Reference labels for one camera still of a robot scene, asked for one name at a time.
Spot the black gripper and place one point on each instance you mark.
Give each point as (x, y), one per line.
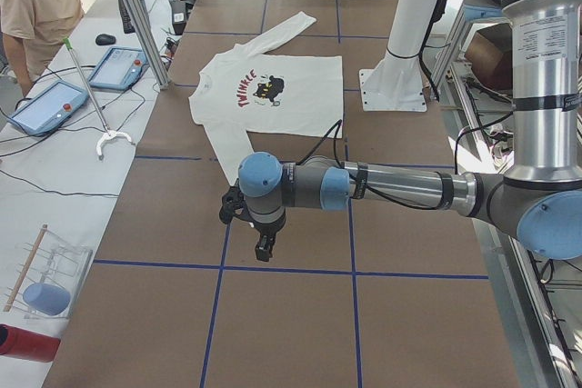
(265, 230)

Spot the white long-sleeve cat shirt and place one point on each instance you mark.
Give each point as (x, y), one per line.
(248, 89)

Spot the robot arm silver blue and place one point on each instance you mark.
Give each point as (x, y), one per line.
(537, 200)

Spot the white reacher grabber stick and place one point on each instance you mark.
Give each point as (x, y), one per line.
(109, 133)

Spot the clear acrylic drying rack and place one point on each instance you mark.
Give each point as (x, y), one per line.
(49, 259)

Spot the light blue cup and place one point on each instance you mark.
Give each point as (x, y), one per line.
(48, 299)

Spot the far blue teach pendant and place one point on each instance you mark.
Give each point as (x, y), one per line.
(119, 69)

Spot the blue teach pendant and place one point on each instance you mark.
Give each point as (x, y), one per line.
(119, 69)
(50, 109)

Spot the black box white label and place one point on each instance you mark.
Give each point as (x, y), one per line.
(179, 16)

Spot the near blue teach pendant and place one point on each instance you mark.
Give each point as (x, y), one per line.
(50, 109)

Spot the black computer mouse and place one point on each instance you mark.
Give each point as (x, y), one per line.
(105, 39)

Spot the red cylinder bottle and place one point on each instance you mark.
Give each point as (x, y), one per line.
(27, 345)

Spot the brown cardboard box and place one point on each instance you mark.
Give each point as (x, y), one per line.
(490, 54)

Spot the person in beige shirt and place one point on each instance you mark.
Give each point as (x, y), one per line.
(33, 32)

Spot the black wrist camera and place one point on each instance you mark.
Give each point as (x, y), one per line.
(234, 206)

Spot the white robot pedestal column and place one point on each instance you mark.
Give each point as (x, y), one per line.
(396, 84)

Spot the aluminium frame post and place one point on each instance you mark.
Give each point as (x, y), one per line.
(139, 17)

